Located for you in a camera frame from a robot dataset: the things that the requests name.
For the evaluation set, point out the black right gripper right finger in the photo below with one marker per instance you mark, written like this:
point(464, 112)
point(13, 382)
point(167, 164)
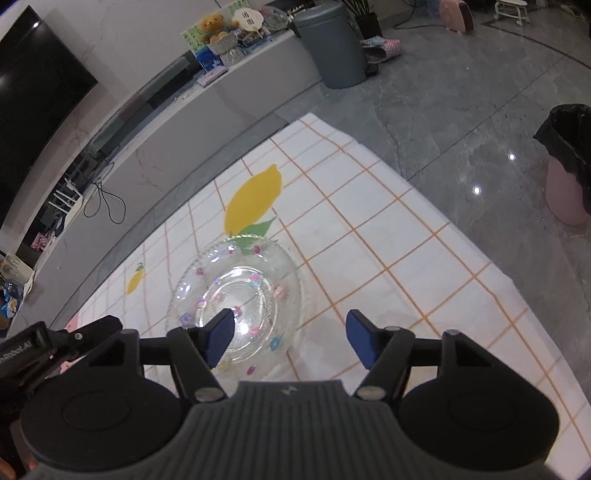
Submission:
point(384, 352)

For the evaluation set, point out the grey-green trash bin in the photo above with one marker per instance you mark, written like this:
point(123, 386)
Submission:
point(333, 45)

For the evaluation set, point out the long white tv cabinet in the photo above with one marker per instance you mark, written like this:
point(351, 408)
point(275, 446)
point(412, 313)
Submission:
point(152, 166)

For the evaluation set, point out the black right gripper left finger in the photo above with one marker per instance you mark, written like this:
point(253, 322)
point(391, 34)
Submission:
point(194, 352)

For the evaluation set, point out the pink small heater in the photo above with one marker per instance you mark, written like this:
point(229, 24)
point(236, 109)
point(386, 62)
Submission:
point(456, 16)

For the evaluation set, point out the checked lemon picnic mat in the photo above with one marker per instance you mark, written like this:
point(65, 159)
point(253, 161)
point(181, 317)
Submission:
point(362, 238)

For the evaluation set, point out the black television screen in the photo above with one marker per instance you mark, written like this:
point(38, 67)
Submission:
point(41, 83)

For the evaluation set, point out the brown teddy bear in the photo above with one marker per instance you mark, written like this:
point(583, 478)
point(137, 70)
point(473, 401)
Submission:
point(212, 28)

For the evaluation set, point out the white wifi router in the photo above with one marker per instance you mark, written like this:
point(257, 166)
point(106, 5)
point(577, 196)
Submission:
point(65, 197)

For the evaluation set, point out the pink bin black bag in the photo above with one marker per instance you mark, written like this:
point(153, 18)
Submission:
point(565, 134)

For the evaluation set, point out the clear glass sticker plate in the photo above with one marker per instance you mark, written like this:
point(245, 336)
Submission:
point(257, 280)

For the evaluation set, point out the white small stool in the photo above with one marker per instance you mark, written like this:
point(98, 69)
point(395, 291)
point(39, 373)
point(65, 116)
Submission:
point(515, 9)

